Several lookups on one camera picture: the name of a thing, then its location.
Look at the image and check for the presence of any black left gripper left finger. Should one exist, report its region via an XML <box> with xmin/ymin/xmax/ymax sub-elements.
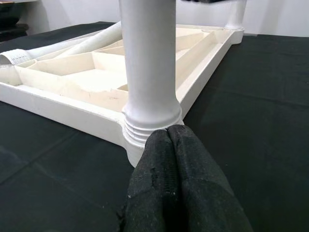
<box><xmin>117</xmin><ymin>129</ymin><xmax>179</xmax><ymax>232</ymax></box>

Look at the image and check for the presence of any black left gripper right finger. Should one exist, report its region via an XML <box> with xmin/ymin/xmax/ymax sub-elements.
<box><xmin>168</xmin><ymin>124</ymin><xmax>254</xmax><ymax>232</ymax></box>

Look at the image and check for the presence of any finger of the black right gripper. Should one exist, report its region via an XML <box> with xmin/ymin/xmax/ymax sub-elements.
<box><xmin>180</xmin><ymin>0</ymin><xmax>242</xmax><ymax>5</ymax></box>

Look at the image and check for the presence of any white plastic table top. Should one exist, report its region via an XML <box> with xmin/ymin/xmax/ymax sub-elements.
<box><xmin>0</xmin><ymin>23</ymin><xmax>246</xmax><ymax>168</ymax></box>

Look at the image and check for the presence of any black wooden stool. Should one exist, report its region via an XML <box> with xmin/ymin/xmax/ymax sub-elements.
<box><xmin>0</xmin><ymin>23</ymin><xmax>30</xmax><ymax>42</ymax></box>

